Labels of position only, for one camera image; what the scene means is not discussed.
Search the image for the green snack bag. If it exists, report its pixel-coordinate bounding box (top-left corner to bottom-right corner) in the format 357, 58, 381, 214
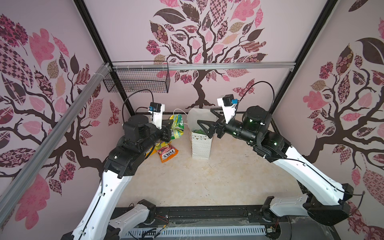
193, 129, 207, 135

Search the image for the green yellow candy bag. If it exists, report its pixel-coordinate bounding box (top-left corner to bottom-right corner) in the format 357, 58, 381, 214
170, 114, 185, 140

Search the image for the white patterned paper bag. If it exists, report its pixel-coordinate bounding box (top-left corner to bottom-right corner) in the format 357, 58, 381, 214
173, 108, 217, 160

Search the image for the orange pink snack bag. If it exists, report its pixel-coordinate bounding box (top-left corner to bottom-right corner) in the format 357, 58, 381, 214
155, 142, 179, 163

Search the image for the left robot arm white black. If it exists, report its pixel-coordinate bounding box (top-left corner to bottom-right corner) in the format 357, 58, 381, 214
62, 115, 173, 240

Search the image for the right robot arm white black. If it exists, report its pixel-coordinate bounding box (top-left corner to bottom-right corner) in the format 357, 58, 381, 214
197, 106, 354, 226

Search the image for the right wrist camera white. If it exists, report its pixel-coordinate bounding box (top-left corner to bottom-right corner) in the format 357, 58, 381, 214
217, 94, 239, 124

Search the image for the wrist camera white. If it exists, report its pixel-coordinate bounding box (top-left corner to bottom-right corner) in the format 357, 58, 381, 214
217, 94, 239, 124
149, 102, 165, 129

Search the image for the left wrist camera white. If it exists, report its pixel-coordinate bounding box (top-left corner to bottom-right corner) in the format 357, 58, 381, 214
149, 102, 165, 129

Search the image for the black wire basket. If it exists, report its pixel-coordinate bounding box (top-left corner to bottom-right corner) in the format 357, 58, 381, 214
104, 60, 171, 94

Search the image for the aluminium rail back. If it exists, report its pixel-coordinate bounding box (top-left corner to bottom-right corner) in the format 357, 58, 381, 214
113, 62, 296, 71

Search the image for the aluminium rail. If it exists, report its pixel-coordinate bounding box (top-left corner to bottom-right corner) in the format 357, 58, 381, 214
1, 63, 111, 224
113, 62, 296, 71

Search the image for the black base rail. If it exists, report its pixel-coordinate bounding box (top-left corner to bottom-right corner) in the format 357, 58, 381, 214
110, 203, 301, 229

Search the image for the white slotted cable duct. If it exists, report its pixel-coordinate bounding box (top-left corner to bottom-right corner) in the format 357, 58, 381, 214
123, 226, 267, 240

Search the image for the aluminium rail left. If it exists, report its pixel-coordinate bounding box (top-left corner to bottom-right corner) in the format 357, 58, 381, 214
1, 63, 111, 224

